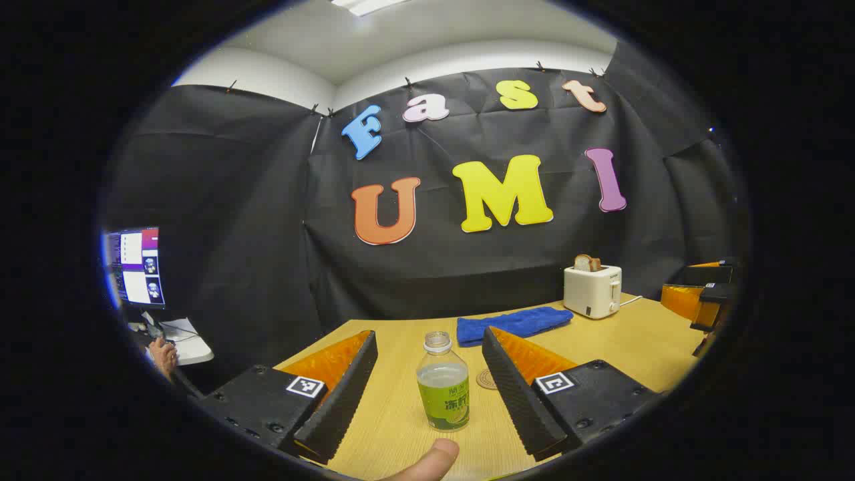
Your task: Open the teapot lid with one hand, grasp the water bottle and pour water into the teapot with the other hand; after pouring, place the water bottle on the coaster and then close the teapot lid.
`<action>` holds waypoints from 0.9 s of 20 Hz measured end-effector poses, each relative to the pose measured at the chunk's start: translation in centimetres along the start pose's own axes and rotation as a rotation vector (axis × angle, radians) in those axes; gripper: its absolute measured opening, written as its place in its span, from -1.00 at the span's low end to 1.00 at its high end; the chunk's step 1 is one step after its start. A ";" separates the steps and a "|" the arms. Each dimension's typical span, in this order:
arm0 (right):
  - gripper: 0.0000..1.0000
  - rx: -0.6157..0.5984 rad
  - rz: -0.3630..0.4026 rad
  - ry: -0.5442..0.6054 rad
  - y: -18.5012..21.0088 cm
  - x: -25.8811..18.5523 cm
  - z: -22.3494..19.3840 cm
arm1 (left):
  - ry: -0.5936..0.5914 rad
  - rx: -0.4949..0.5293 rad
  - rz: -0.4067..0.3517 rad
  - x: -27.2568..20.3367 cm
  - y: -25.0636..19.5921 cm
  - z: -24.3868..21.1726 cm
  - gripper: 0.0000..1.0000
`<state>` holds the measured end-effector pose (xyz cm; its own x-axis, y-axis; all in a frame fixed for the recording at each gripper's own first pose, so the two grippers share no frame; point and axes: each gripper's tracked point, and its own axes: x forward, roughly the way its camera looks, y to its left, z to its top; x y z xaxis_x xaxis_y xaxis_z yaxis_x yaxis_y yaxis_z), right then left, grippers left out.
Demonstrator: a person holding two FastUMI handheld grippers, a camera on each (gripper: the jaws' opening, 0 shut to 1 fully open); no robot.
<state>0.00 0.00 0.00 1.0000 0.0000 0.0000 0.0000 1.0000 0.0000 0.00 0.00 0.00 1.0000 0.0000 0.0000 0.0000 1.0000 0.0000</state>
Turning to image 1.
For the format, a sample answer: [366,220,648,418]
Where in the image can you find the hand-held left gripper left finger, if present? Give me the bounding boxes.
[200,329,379,466]

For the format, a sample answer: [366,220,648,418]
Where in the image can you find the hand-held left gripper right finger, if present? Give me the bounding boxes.
[482,326,659,462]

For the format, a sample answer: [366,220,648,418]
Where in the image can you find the clear water bottle green label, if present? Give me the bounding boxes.
[416,331,470,433]

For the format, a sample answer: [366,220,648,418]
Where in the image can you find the blue towel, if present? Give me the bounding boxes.
[457,307,574,348]

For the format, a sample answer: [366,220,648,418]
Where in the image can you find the white toaster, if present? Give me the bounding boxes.
[563,264,623,319]

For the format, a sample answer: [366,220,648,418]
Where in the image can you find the white side desk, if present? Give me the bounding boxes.
[144,317,214,366]

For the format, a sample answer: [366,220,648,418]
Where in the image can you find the black backdrop cloth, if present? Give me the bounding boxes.
[100,41,749,395]

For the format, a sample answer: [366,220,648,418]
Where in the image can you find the computer monitor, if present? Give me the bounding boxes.
[104,227,166,309]

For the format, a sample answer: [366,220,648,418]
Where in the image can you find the ceiling light panel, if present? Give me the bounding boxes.
[331,0,408,17]

